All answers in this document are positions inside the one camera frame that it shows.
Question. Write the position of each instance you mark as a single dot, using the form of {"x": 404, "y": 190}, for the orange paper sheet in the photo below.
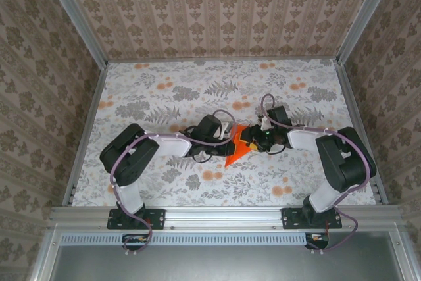
{"x": 235, "y": 159}

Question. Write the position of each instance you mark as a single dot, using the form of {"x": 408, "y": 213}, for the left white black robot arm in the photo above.
{"x": 171, "y": 146}

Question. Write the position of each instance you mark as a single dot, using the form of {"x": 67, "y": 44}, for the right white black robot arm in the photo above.
{"x": 304, "y": 139}

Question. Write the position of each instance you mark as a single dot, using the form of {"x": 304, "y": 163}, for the floral patterned table cover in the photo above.
{"x": 148, "y": 80}

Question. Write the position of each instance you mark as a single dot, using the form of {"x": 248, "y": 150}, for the grey metal panel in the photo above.
{"x": 230, "y": 264}

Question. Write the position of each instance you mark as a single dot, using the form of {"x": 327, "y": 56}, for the black connector box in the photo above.
{"x": 131, "y": 240}
{"x": 320, "y": 240}

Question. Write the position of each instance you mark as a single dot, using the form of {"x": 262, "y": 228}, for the long aluminium mounting rail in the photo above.
{"x": 223, "y": 216}

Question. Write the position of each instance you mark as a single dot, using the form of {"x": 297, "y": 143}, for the aluminium frame bar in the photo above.
{"x": 87, "y": 129}
{"x": 223, "y": 60}
{"x": 360, "y": 129}

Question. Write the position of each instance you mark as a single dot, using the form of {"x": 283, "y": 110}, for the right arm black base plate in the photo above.
{"x": 291, "y": 218}

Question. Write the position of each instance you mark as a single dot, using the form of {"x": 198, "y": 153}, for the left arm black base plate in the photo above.
{"x": 158, "y": 218}

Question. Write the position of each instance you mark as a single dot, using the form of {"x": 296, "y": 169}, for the aluminium frame post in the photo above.
{"x": 75, "y": 21}
{"x": 365, "y": 17}

